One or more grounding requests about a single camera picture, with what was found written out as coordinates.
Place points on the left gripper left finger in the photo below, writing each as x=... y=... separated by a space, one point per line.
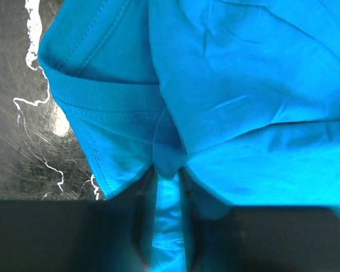
x=111 y=235

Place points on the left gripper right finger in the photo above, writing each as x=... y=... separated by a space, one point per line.
x=225 y=237

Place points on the blue t shirt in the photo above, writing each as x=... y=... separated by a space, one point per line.
x=214 y=104

